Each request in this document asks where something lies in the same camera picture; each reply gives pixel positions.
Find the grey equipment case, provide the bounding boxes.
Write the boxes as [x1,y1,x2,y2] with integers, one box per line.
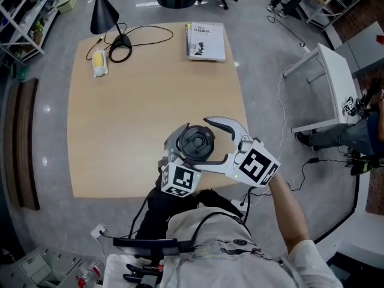
[0,244,83,288]

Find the black chest mount bar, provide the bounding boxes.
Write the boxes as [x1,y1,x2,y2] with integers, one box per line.
[112,236,196,257]

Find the white metal rack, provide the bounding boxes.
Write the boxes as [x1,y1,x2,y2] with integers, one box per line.
[305,0,373,30]

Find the white storage shelf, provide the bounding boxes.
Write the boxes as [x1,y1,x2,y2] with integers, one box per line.
[0,0,64,66]

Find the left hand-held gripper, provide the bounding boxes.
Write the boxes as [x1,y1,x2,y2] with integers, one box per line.
[158,122,201,198]

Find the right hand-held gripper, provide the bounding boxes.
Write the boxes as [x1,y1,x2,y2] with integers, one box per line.
[194,116,281,189]

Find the black bottle lid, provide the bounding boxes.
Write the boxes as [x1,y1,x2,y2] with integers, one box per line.
[181,127,212,156]

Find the person's white shirt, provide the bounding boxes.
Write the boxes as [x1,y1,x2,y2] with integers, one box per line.
[103,205,343,288]

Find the white book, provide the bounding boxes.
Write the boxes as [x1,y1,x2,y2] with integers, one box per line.
[187,22,226,61]

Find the person's right forearm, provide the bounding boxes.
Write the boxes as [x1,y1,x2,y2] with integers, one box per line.
[266,169,316,253]

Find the person's black trousers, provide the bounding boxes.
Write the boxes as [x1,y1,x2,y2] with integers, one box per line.
[134,187,244,240]

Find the yellow-edged book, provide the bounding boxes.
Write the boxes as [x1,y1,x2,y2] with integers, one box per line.
[184,23,191,60]

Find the clear plastic bottle red label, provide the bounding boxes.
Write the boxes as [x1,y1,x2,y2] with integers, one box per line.
[75,259,103,286]

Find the white floor cable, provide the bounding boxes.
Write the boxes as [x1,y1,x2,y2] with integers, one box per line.
[276,66,296,164]

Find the black lamp cable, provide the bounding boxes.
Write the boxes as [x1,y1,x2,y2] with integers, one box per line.
[86,22,175,61]

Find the white floor socket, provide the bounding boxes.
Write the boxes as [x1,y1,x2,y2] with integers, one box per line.
[90,224,109,240]

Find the black power adapter cable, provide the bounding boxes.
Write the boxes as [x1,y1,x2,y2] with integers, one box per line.
[287,157,352,192]

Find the black body cable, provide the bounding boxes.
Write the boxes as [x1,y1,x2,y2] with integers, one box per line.
[128,190,157,240]

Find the black desk lamp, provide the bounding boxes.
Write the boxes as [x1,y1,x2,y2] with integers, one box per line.
[89,0,133,64]

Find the black floor cable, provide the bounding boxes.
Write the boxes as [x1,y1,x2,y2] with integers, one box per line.
[266,14,307,48]

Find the green box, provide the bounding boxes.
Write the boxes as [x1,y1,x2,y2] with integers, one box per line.
[56,0,80,15]

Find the white side table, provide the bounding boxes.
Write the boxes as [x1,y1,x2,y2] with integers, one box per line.
[281,43,362,134]

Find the yellow plush toy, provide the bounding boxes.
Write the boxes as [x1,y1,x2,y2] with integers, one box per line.
[91,49,109,78]

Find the dark wooden bench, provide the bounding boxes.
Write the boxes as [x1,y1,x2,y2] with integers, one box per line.
[4,77,41,211]

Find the dark bottle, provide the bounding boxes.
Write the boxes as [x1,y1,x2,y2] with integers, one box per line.
[176,125,216,163]

